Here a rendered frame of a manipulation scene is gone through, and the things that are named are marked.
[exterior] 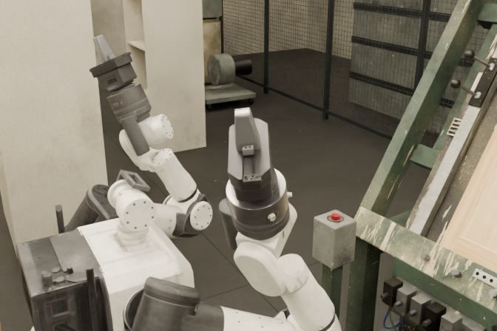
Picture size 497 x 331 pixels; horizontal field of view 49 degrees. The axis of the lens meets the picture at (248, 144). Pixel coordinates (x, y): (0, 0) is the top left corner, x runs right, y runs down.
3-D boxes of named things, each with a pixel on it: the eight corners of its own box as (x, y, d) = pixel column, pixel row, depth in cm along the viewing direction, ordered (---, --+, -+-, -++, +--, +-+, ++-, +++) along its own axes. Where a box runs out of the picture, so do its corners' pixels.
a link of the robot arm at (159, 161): (151, 113, 134) (177, 151, 142) (120, 125, 137) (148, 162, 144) (147, 128, 129) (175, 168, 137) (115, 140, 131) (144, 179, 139)
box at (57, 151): (4, 212, 418) (-37, -25, 358) (83, 196, 445) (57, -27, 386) (20, 269, 344) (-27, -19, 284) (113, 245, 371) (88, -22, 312)
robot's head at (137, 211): (125, 245, 101) (121, 202, 98) (109, 222, 110) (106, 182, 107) (158, 236, 104) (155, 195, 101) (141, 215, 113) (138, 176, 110)
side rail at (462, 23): (373, 212, 233) (359, 205, 226) (484, -19, 233) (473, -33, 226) (384, 217, 229) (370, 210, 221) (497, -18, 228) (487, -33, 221)
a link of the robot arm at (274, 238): (275, 234, 76) (282, 280, 84) (300, 181, 83) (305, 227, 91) (205, 216, 81) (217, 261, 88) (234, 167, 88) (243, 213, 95)
